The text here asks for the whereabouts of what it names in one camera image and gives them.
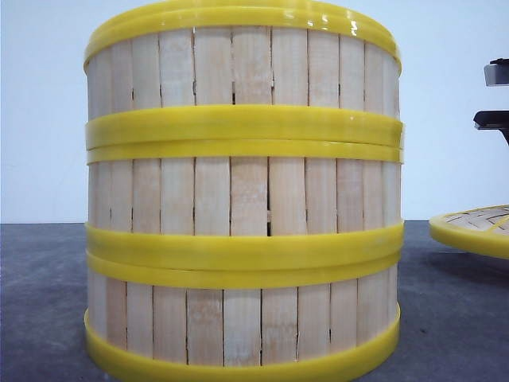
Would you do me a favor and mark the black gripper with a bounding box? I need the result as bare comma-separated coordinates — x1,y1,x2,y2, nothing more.
473,58,509,142

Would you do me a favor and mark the woven bamboo steamer lid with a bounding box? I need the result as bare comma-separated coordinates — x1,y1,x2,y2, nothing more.
429,205,508,259

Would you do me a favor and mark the bamboo steamer basket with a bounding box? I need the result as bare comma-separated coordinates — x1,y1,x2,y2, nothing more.
86,138,404,289
84,253,401,381
84,1,403,163

